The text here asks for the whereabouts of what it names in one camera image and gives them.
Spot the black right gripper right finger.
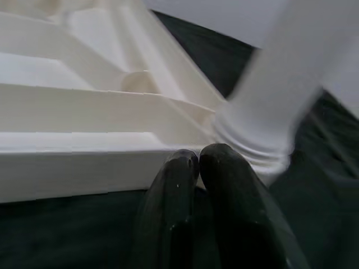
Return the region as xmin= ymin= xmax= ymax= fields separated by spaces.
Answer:
xmin=198 ymin=143 xmax=310 ymax=269

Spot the white plastic table leg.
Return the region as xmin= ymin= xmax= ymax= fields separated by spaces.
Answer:
xmin=213 ymin=0 xmax=359 ymax=187

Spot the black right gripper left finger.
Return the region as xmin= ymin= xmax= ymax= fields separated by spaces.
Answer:
xmin=134 ymin=148 xmax=201 ymax=269

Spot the white plastic children table top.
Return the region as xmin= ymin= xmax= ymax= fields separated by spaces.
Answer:
xmin=0 ymin=0 xmax=235 ymax=205

